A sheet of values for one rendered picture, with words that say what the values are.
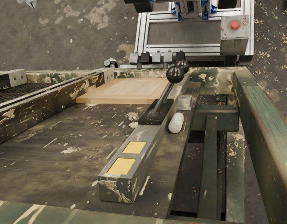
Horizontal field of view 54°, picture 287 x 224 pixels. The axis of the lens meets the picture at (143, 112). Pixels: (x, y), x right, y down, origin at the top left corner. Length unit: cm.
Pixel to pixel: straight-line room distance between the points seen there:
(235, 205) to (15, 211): 113
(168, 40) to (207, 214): 180
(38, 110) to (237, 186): 88
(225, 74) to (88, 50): 157
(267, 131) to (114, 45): 209
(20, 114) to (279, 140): 58
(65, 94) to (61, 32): 190
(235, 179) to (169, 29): 131
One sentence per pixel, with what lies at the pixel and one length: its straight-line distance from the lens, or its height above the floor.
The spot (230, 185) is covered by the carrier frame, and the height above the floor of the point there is 79.
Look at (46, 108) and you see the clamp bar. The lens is 86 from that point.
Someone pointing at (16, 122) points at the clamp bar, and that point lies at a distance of 75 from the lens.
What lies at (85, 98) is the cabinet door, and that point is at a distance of 99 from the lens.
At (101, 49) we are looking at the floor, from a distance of 255.
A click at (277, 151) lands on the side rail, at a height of 164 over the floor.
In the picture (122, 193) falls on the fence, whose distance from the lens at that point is 41.
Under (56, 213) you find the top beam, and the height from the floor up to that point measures 189.
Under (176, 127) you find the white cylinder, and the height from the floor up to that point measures 147.
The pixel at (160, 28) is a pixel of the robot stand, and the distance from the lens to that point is 224.
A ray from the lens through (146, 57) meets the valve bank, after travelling 151.
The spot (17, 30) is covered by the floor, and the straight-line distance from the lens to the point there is 311.
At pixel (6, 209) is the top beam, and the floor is 189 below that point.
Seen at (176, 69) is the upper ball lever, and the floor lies 156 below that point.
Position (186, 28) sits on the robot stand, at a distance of 220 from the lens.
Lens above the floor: 209
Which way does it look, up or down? 70 degrees down
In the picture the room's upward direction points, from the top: 43 degrees counter-clockwise
